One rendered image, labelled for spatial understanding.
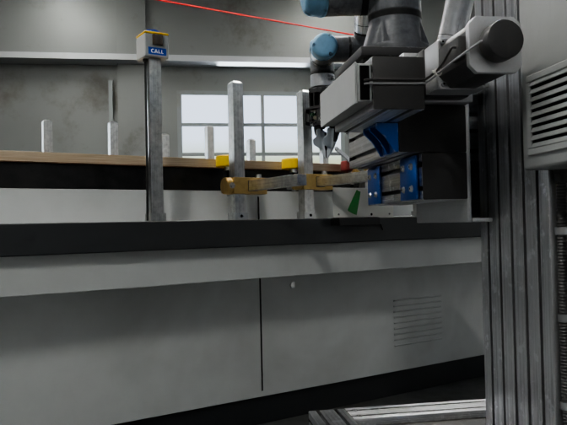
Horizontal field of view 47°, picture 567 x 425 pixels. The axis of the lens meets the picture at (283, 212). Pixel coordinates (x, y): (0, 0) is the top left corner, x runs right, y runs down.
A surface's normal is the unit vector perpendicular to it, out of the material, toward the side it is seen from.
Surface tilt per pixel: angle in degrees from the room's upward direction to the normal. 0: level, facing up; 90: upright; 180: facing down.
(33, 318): 90
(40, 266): 90
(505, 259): 90
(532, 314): 90
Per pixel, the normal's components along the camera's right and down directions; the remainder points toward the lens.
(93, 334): 0.54, -0.03
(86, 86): 0.16, -0.02
